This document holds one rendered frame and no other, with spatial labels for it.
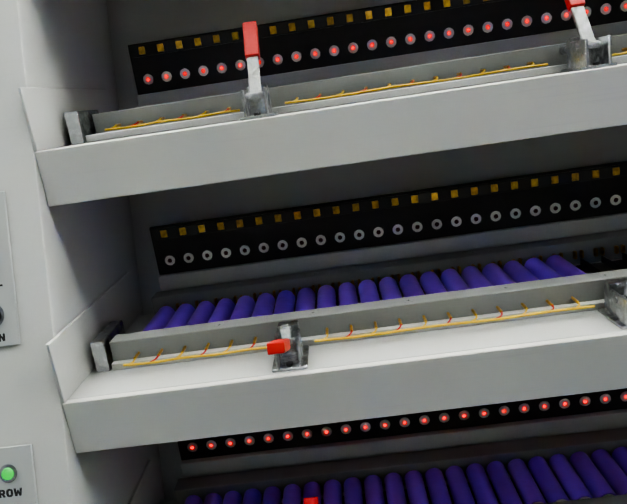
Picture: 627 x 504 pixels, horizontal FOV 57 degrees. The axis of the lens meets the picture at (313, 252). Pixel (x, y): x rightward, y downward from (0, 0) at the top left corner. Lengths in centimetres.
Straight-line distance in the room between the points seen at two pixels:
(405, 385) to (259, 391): 11
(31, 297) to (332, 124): 27
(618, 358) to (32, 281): 45
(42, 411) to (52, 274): 11
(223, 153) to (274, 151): 4
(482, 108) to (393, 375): 22
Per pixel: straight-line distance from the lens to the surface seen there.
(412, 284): 55
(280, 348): 40
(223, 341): 51
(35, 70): 56
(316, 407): 47
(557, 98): 50
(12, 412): 53
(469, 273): 58
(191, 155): 48
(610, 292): 51
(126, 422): 50
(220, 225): 62
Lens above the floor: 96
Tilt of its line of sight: 3 degrees up
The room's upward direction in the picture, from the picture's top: 8 degrees counter-clockwise
